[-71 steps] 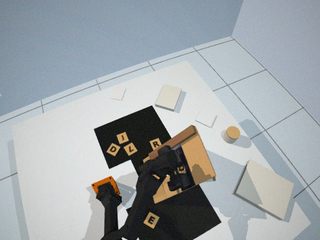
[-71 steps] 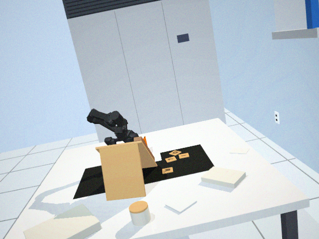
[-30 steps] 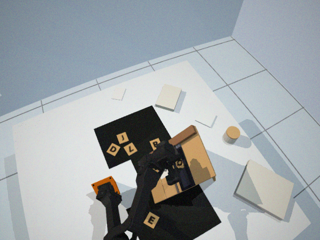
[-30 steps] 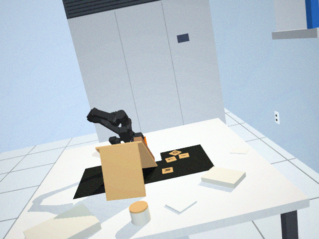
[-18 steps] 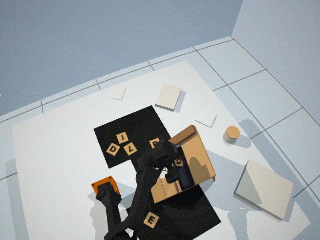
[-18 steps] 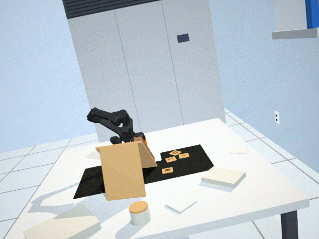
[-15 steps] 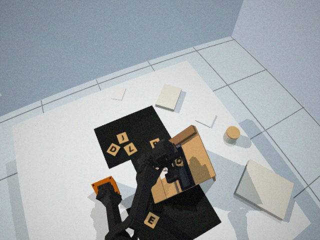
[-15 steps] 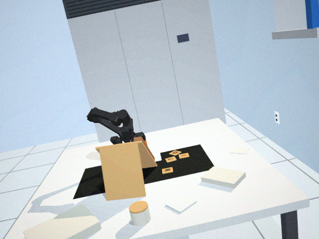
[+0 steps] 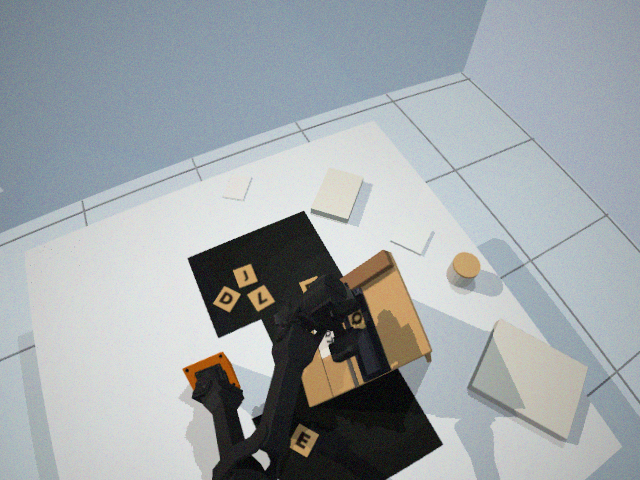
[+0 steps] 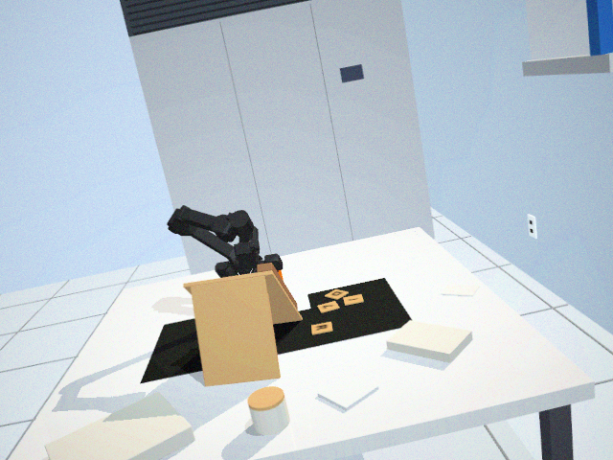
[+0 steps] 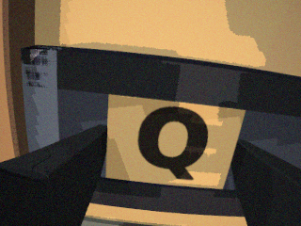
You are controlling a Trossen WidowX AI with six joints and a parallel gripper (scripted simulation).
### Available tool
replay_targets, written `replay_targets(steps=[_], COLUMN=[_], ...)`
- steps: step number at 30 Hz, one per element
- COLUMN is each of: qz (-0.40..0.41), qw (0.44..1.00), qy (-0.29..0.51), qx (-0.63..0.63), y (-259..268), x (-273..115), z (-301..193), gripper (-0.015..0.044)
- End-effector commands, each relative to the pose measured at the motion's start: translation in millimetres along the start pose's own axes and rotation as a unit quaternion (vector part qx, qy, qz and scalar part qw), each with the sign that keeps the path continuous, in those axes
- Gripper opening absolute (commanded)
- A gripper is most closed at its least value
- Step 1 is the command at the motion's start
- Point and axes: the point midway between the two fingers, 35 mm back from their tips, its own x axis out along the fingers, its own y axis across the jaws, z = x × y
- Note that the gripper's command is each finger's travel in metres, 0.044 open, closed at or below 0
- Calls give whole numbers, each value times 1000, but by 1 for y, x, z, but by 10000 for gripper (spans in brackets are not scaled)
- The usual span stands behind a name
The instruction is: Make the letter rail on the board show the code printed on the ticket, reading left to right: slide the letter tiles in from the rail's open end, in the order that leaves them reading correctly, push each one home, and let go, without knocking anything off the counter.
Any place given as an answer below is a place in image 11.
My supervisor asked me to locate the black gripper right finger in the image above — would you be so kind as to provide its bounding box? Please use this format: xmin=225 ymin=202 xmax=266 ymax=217
xmin=230 ymin=139 xmax=301 ymax=226

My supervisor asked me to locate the tan tile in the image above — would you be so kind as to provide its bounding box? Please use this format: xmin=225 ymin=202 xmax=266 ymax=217
xmin=105 ymin=94 xmax=245 ymax=189

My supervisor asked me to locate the tan flat board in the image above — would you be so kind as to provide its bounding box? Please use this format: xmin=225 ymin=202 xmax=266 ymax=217
xmin=0 ymin=0 xmax=301 ymax=226

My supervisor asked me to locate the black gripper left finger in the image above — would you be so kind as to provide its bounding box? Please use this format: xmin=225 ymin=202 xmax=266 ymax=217
xmin=0 ymin=124 xmax=108 ymax=226

